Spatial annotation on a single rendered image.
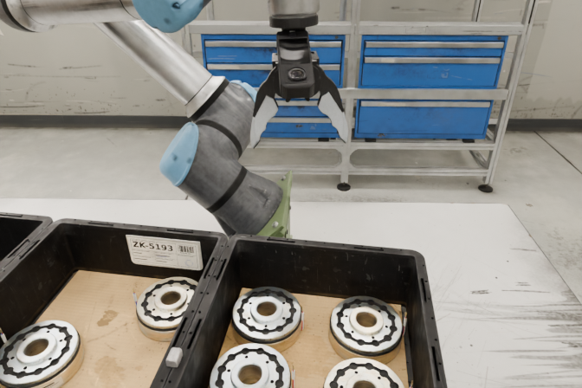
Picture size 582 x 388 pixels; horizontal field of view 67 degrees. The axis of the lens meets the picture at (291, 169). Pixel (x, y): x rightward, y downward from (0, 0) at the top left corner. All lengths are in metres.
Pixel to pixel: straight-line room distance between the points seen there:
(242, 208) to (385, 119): 1.69
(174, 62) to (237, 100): 0.14
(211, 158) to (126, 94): 2.69
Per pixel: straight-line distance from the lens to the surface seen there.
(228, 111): 0.91
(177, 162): 0.84
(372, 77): 2.37
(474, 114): 2.58
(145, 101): 3.49
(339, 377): 0.62
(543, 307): 1.04
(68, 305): 0.82
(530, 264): 1.14
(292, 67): 0.59
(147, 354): 0.71
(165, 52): 0.93
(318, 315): 0.72
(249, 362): 0.62
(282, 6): 0.64
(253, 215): 0.86
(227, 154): 0.88
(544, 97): 3.73
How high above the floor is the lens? 1.36
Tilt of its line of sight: 29 degrees down
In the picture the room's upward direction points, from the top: straight up
